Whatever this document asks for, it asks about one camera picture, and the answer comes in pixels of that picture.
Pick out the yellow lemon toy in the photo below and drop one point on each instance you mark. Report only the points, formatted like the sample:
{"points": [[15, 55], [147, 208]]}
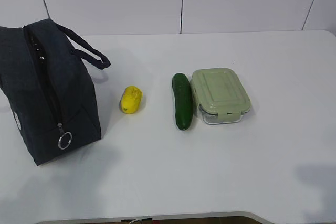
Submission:
{"points": [[130, 100]]}

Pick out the navy blue lunch bag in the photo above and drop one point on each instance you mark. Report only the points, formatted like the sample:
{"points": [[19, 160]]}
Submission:
{"points": [[50, 91]]}

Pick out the glass container green lid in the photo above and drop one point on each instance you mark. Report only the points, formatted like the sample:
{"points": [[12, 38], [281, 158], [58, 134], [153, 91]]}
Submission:
{"points": [[219, 96]]}

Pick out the green cucumber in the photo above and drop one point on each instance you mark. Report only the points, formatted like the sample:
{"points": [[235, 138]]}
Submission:
{"points": [[183, 101]]}

